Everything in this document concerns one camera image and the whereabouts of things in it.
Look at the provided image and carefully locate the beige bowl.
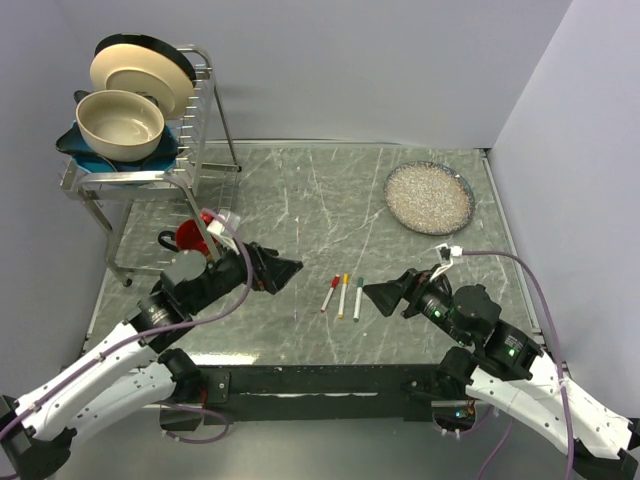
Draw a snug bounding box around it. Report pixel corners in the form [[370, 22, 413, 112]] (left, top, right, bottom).
[[75, 90, 165, 162]]

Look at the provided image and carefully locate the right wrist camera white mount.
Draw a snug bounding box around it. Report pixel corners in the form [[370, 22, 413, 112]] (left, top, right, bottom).
[[429, 243, 463, 282]]

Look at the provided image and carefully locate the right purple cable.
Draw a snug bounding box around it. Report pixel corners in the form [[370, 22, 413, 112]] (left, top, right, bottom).
[[459, 248, 574, 480]]

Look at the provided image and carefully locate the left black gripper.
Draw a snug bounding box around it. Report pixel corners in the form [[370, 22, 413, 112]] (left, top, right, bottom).
[[188, 233, 303, 313]]

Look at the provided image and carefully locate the black plate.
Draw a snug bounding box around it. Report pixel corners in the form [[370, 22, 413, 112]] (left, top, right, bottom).
[[94, 33, 197, 83]]

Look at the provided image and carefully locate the blue dish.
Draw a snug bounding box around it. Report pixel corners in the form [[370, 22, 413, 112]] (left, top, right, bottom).
[[55, 90, 182, 174]]

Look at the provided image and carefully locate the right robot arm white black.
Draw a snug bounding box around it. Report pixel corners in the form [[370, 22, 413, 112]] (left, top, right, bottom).
[[363, 269, 639, 479]]

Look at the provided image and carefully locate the metal dish rack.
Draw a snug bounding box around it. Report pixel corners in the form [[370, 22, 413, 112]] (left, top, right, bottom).
[[61, 44, 241, 286]]

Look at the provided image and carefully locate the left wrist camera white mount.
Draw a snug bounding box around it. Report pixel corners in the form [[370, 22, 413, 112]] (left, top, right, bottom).
[[200, 209, 241, 253]]

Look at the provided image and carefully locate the beige plate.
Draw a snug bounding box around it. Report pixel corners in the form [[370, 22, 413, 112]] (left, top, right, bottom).
[[90, 44, 195, 120]]

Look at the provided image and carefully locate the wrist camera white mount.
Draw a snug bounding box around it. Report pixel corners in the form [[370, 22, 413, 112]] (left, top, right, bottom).
[[200, 209, 241, 253], [429, 243, 463, 282]]

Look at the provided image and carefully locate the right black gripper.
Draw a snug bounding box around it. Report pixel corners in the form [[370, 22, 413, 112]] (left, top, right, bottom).
[[360, 263, 470, 345]]

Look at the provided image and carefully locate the red white marker pen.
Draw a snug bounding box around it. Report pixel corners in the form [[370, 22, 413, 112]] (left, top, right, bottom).
[[320, 274, 341, 313]]

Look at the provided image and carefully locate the green white marker pen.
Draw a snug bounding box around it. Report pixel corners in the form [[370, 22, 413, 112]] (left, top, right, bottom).
[[353, 276, 364, 323]]

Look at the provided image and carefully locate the yellow white marker pen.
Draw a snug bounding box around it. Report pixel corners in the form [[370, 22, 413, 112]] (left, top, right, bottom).
[[338, 273, 349, 319]]

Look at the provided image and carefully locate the speckled plate dark rim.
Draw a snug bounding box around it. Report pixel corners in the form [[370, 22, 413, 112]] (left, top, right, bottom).
[[383, 161, 476, 236]]

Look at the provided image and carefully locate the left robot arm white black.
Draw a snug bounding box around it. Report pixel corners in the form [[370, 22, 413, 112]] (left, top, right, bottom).
[[1, 243, 303, 479]]

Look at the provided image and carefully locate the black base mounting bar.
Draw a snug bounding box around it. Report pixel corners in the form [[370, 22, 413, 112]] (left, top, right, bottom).
[[158, 363, 496, 434]]

